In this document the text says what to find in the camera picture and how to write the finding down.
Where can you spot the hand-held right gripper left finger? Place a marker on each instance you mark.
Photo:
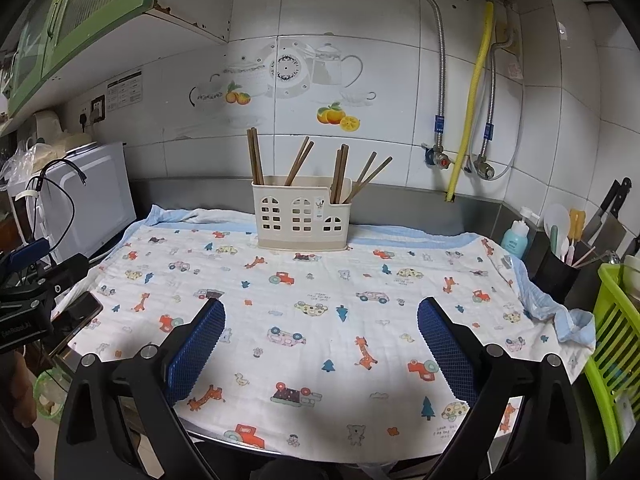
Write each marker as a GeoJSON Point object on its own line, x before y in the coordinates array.
{"type": "Point", "coordinates": [195, 350]}

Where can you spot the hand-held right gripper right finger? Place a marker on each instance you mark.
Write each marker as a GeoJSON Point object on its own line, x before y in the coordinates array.
{"type": "Point", "coordinates": [447, 350]}

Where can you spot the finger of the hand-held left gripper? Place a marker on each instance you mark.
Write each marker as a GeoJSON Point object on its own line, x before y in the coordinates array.
{"type": "Point", "coordinates": [67, 272]}

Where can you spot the cream plastic utensil holder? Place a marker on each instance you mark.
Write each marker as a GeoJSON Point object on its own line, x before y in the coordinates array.
{"type": "Point", "coordinates": [270, 190]}

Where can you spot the bunch of wooden chopsticks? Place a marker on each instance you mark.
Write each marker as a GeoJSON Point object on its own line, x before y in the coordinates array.
{"type": "Point", "coordinates": [256, 157]}

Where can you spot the person's left forearm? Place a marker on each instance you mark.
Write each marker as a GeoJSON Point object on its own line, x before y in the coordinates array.
{"type": "Point", "coordinates": [17, 390]}

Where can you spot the black smartphone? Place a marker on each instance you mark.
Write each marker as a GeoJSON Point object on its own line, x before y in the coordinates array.
{"type": "Point", "coordinates": [75, 317]}

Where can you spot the green bowl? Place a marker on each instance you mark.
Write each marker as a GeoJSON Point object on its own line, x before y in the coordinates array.
{"type": "Point", "coordinates": [50, 392]}

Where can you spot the white microwave oven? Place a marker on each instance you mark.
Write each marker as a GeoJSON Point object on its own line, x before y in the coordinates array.
{"type": "Point", "coordinates": [100, 195]}

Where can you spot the clear plastic bag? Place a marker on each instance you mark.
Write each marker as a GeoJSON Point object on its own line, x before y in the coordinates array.
{"type": "Point", "coordinates": [20, 160]}

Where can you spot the cartoon printed blanket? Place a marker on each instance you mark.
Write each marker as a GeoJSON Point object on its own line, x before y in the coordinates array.
{"type": "Point", "coordinates": [325, 360]}

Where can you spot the teal soap pump bottle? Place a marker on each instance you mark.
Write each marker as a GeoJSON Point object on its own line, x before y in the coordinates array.
{"type": "Point", "coordinates": [515, 242]}

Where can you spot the black utensil cup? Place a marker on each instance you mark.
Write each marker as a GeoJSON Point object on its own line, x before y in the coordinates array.
{"type": "Point", "coordinates": [555, 275]}

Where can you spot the beige kettle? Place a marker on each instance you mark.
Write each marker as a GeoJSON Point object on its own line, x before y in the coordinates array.
{"type": "Point", "coordinates": [47, 125]}

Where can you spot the person's black trousers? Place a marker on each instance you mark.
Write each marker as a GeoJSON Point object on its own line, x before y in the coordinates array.
{"type": "Point", "coordinates": [305, 472]}

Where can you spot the green plastic dish rack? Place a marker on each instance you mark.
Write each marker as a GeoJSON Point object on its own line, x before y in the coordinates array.
{"type": "Point", "coordinates": [615, 335]}

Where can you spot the white spatula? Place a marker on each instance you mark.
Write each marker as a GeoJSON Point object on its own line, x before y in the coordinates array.
{"type": "Point", "coordinates": [556, 220]}

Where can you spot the steel valve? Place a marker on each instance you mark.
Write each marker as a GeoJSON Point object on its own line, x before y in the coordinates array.
{"type": "Point", "coordinates": [482, 166]}

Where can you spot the steel cleaver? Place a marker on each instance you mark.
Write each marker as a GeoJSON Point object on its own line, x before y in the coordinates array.
{"type": "Point", "coordinates": [607, 225]}

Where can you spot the black wall switch panel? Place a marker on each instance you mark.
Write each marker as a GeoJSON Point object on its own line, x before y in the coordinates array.
{"type": "Point", "coordinates": [98, 108]}

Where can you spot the printed wall label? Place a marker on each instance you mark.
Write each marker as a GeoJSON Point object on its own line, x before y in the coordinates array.
{"type": "Point", "coordinates": [125, 91]}

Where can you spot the orange fruit wall decal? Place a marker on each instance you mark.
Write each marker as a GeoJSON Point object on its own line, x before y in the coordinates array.
{"type": "Point", "coordinates": [337, 117]}

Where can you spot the green wall cabinet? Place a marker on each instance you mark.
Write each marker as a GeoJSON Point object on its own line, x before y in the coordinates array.
{"type": "Point", "coordinates": [75, 15]}

